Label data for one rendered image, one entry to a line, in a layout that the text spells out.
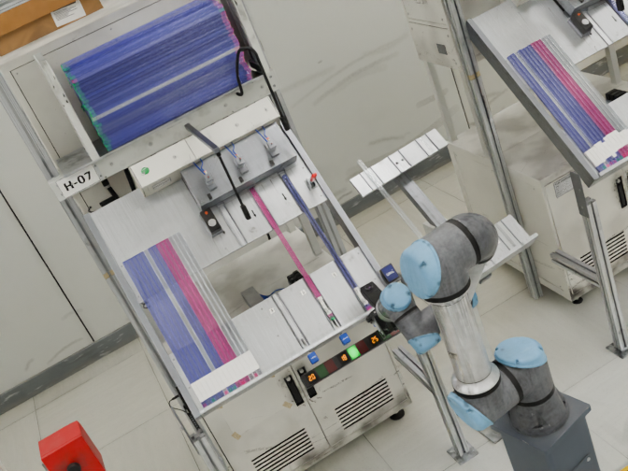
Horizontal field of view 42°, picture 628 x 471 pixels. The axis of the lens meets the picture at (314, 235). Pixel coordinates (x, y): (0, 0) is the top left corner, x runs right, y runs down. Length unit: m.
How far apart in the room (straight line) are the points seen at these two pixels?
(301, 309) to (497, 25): 1.23
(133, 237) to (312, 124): 2.00
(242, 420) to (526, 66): 1.54
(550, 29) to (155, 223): 1.51
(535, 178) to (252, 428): 1.34
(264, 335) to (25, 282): 2.03
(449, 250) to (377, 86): 2.81
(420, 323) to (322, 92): 2.43
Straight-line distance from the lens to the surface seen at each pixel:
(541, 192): 3.09
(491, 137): 3.13
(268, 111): 2.60
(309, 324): 2.46
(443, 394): 2.78
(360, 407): 3.02
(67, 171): 2.55
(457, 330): 1.87
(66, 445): 2.52
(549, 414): 2.15
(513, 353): 2.06
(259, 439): 2.92
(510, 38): 2.98
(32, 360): 4.44
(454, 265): 1.76
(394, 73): 4.54
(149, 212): 2.58
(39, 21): 2.81
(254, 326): 2.45
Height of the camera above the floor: 2.09
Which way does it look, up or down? 27 degrees down
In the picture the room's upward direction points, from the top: 23 degrees counter-clockwise
